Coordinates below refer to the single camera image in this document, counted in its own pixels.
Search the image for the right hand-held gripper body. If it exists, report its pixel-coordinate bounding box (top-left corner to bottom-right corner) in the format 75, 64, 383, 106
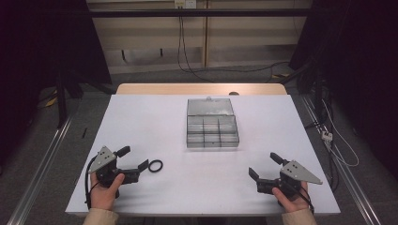
256, 159, 324, 200

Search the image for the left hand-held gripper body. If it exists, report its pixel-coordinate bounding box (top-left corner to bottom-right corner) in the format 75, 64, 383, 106
88, 145, 141, 189

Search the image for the black rubber ring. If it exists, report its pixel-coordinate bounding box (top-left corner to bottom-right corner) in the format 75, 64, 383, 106
147, 158, 164, 173

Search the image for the clear plastic compartment box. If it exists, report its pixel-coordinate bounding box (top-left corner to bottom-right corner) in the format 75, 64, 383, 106
186, 97, 241, 149

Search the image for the person's right hand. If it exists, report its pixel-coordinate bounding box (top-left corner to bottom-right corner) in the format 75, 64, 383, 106
271, 181, 311, 214

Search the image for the person's left hand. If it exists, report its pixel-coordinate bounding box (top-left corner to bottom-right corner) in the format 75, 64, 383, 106
89, 172, 126, 211

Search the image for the black metal stand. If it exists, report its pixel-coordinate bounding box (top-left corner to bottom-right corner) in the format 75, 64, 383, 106
55, 69, 84, 129

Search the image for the wooden table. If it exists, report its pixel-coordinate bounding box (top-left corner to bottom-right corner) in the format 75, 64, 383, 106
115, 82, 288, 97

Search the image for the black horizontal bar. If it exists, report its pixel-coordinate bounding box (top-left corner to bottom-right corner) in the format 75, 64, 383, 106
88, 8, 312, 19

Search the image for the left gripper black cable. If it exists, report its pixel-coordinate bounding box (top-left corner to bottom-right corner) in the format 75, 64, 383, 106
84, 156, 99, 210

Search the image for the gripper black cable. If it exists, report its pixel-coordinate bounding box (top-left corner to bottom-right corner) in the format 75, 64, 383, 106
84, 156, 99, 210
283, 179, 315, 216

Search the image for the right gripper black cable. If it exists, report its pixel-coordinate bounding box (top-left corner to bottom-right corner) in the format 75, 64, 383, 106
283, 179, 315, 216

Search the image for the aluminium floor rail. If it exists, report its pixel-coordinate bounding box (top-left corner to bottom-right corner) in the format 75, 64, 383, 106
300, 94, 383, 225
7, 115, 75, 225

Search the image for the white cable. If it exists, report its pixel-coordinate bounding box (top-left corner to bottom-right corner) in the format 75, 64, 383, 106
321, 98, 360, 168

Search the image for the bundle of black cables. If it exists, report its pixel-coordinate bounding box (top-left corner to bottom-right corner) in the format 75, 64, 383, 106
296, 69, 342, 193

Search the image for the black floor cable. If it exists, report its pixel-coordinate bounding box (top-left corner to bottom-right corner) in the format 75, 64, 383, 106
187, 61, 291, 84

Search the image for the black hanging cable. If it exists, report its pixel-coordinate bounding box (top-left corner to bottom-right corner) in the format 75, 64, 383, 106
176, 7, 217, 83

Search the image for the wooden wall post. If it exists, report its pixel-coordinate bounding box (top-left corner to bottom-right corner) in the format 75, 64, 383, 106
202, 0, 210, 68

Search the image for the white wall socket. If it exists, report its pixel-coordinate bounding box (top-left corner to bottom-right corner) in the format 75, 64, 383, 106
174, 0, 198, 9

